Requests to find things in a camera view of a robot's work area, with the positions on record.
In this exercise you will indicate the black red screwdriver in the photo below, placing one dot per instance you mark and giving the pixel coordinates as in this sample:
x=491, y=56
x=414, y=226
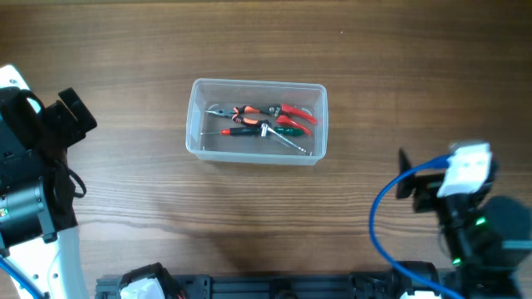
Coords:
x=237, y=131

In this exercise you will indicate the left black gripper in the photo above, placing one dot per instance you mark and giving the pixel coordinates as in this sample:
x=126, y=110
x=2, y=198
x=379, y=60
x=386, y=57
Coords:
x=61, y=123

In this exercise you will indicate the red handled snips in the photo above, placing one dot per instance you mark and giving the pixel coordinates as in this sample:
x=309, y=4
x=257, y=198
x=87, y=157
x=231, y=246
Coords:
x=283, y=112

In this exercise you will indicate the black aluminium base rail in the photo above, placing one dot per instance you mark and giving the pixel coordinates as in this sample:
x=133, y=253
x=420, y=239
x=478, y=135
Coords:
x=353, y=286

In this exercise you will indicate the orange black needle-nose pliers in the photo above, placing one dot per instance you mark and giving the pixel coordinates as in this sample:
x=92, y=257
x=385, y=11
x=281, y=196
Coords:
x=237, y=115

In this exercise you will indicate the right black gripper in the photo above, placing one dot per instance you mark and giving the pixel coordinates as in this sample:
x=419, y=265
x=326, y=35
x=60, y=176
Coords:
x=421, y=191

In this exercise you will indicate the green handled screwdriver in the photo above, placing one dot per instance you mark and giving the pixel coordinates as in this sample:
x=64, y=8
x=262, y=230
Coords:
x=285, y=131

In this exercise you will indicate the silver combination wrench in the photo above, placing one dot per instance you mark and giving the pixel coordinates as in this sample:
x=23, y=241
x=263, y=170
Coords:
x=266, y=129

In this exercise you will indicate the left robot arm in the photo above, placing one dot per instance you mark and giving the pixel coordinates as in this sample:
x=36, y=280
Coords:
x=40, y=244

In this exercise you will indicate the clear plastic container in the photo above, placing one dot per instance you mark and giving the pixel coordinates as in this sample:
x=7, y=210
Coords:
x=203, y=127

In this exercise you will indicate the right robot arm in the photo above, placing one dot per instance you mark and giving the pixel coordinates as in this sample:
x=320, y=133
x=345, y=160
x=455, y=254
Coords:
x=487, y=238

